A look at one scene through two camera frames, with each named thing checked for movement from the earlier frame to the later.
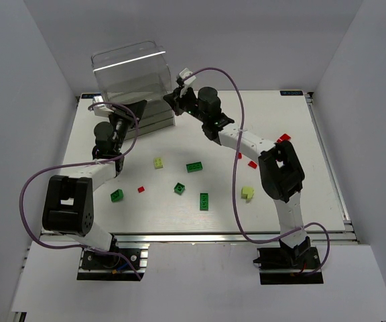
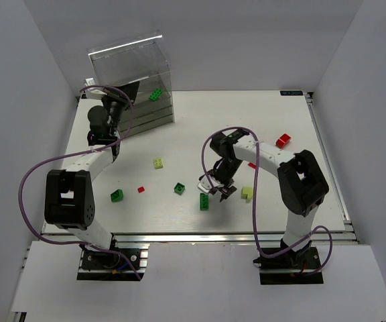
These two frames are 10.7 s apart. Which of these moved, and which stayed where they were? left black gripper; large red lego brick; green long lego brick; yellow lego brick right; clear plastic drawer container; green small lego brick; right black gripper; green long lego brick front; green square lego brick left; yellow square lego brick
Moved: right black gripper; clear plastic drawer container; green long lego brick; left black gripper
Stayed: yellow lego brick right; green small lego brick; yellow square lego brick; green square lego brick left; large red lego brick; green long lego brick front
